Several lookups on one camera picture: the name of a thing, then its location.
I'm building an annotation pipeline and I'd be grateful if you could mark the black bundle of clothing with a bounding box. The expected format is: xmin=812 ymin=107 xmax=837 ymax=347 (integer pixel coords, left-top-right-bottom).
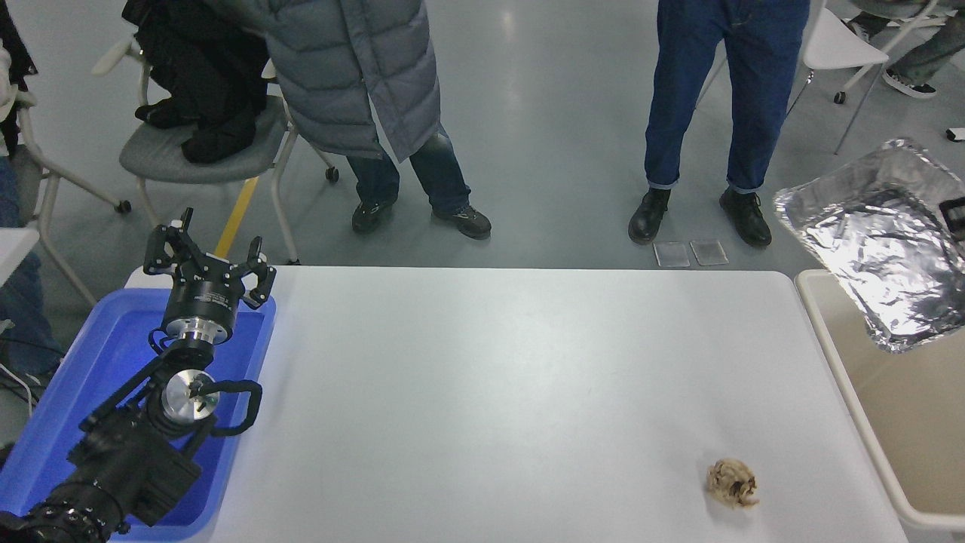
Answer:
xmin=121 ymin=0 xmax=274 ymax=164

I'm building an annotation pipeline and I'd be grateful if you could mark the person in long coat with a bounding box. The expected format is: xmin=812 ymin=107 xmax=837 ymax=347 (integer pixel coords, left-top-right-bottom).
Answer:
xmin=202 ymin=0 xmax=493 ymax=241

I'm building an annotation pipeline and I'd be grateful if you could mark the crumpled tan paper ball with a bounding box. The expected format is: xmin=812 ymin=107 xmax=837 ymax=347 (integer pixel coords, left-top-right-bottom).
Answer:
xmin=706 ymin=459 xmax=759 ymax=511

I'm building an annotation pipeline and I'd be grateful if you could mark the rectangular foil tray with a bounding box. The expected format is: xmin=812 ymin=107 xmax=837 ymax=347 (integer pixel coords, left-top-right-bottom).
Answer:
xmin=773 ymin=138 xmax=965 ymax=354

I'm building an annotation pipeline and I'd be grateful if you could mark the small white side table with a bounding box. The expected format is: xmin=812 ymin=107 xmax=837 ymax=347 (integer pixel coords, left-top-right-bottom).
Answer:
xmin=0 ymin=228 xmax=40 ymax=289

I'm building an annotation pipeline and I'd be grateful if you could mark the blue plastic tray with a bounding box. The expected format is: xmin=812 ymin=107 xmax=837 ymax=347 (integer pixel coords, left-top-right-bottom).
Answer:
xmin=0 ymin=289 xmax=277 ymax=542

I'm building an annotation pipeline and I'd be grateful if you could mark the person in jeans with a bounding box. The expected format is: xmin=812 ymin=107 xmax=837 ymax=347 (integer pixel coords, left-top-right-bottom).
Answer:
xmin=627 ymin=0 xmax=812 ymax=249

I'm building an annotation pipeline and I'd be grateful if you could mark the person seated beside table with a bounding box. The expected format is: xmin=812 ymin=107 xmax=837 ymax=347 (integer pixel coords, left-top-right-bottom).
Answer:
xmin=0 ymin=0 xmax=66 ymax=382

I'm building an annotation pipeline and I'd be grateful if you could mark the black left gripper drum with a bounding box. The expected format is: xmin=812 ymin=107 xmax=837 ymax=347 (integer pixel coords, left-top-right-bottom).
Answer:
xmin=162 ymin=256 xmax=250 ymax=327

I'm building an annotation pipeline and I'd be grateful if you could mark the large pale bin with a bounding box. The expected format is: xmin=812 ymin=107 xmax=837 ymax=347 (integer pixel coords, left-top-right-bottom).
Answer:
xmin=795 ymin=269 xmax=965 ymax=533

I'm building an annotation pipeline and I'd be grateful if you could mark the person seated on chair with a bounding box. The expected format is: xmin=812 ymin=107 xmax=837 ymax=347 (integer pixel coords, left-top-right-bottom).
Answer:
xmin=844 ymin=0 xmax=965 ymax=100

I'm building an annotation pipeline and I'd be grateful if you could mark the white cable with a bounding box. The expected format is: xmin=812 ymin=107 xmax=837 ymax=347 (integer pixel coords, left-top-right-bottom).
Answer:
xmin=0 ymin=321 xmax=37 ymax=417

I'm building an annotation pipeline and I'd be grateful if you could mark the grey seat white frame chair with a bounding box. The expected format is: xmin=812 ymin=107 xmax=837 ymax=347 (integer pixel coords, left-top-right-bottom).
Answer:
xmin=90 ymin=38 xmax=340 ymax=266

